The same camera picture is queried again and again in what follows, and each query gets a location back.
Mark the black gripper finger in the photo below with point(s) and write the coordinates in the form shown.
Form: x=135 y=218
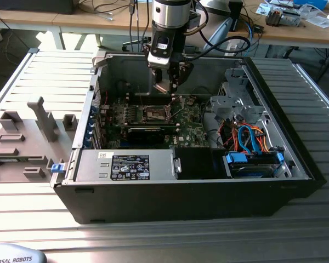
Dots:
x=182 y=74
x=156 y=76

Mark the silver CPU with green rim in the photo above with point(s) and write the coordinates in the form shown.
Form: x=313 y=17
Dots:
x=161 y=88

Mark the metal locking lever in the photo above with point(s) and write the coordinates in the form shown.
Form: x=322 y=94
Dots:
x=140 y=98

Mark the green motherboard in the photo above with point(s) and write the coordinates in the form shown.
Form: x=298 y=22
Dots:
x=193 y=128

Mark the metal drive cage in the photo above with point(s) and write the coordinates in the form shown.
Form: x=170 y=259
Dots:
x=230 y=105

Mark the black graphics card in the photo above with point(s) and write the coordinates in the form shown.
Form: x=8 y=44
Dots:
x=145 y=135

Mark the black upright box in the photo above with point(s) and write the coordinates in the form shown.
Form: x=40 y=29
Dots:
x=235 y=13

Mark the black plastic shroud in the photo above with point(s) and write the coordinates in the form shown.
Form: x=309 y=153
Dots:
x=197 y=164

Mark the wooden desk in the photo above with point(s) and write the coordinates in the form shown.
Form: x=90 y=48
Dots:
x=71 y=22
x=290 y=34

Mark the grey power supply unit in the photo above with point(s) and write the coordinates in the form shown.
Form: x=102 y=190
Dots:
x=93 y=167

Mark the grey metal device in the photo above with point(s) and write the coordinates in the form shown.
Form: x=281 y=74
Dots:
x=289 y=19

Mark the hard disk in blue carrier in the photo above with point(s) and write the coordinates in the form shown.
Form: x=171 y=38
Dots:
x=249 y=171

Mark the black PC case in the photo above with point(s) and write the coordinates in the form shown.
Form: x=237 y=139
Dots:
x=153 y=202

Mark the blue case latch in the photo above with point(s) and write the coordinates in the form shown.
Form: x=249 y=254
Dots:
x=57 y=168

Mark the blue box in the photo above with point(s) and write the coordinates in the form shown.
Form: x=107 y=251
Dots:
x=312 y=3

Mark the black box on desk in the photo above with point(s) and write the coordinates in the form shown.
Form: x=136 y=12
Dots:
x=35 y=6

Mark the white paper sheet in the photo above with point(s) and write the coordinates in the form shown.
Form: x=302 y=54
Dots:
x=319 y=21

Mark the grey parts rack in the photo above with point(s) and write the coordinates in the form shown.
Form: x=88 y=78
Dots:
x=30 y=153

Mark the grey Universal Robots housing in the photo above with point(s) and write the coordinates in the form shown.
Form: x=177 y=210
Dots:
x=13 y=254

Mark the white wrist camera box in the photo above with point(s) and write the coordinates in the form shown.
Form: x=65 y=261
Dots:
x=159 y=60

